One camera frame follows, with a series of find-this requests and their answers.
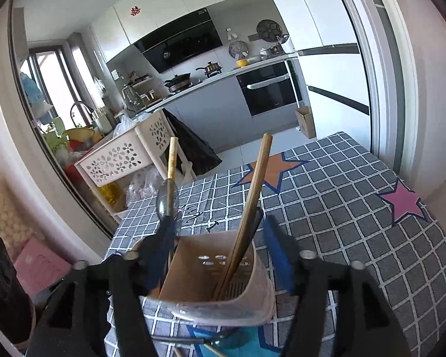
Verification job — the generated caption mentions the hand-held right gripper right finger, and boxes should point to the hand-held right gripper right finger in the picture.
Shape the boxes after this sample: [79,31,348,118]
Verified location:
[263,216,413,357]

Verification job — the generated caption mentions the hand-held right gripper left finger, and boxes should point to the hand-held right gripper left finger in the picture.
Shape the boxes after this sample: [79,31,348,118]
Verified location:
[35,212,181,357]

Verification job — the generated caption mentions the beige plastic utensil holder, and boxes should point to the beige plastic utensil holder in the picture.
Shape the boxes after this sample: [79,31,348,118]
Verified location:
[132,226,277,330]

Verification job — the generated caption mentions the patterned bamboo chopstick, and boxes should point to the patterned bamboo chopstick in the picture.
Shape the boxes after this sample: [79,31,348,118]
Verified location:
[167,137,180,182]

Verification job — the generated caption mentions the clear plastic bag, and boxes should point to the clear plastic bag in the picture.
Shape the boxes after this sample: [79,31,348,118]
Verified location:
[128,167,164,205]

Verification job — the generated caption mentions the grey checked star tablecloth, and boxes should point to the grey checked star tablecloth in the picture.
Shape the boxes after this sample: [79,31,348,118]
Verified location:
[102,131,446,357]

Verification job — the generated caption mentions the yellow oil bottle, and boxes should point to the yellow oil bottle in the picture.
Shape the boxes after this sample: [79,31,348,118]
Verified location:
[98,182,125,209]

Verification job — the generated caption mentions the beige plastic basket trolley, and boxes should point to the beige plastic basket trolley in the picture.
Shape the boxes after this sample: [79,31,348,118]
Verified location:
[74,109,197,224]

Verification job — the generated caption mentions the pink box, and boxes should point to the pink box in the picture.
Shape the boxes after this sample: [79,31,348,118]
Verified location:
[14,238,73,298]

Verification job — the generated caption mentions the black hanging bag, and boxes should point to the black hanging bag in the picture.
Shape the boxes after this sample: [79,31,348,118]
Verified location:
[163,108,223,177]

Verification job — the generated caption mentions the white plastic bag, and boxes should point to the white plastic bag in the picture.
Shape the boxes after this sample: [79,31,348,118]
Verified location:
[113,115,149,142]

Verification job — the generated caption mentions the cardboard box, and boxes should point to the cardboard box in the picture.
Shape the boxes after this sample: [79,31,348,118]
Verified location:
[295,106,316,139]

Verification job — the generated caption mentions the yellow-green basin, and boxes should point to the yellow-green basin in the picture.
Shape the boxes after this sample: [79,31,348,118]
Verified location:
[61,128,95,145]

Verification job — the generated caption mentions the cream quilted cushion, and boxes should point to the cream quilted cushion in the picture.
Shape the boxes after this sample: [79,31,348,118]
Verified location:
[0,188,36,253]

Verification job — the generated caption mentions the black built-in oven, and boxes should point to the black built-in oven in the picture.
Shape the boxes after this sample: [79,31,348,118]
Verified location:
[235,59,303,117]

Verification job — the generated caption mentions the glass kettle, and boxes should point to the glass kettle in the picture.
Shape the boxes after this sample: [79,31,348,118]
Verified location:
[123,84,142,108]

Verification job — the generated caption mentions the curved kitchen faucet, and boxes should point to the curved kitchen faucet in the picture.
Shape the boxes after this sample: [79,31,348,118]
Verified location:
[70,102,97,129]

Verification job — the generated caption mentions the black wok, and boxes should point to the black wok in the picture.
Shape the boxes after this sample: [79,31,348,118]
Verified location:
[164,73,192,86]

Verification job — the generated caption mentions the white refrigerator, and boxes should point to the white refrigerator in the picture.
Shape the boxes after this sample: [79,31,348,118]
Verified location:
[282,0,372,153]

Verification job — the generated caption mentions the dark cooking pot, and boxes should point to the dark cooking pot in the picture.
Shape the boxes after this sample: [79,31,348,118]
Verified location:
[196,61,222,75]

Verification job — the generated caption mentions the metal saucepan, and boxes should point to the metal saucepan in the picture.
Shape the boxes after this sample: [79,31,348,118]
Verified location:
[259,46,283,60]

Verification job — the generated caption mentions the round metal steamer rack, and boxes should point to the round metal steamer rack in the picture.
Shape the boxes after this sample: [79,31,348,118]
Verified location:
[228,40,249,59]

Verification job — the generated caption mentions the white rice cooker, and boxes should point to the white rice cooker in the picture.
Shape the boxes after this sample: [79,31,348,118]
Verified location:
[279,33,296,54]

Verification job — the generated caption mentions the black range hood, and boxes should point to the black range hood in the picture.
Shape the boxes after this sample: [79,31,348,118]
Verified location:
[134,7,224,74]

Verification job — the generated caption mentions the white upper kitchen cabinets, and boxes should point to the white upper kitchen cabinets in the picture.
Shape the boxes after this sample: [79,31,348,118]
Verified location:
[91,0,268,64]

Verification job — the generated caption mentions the round black wall pan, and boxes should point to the round black wall pan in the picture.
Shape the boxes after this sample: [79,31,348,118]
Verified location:
[256,19,281,41]

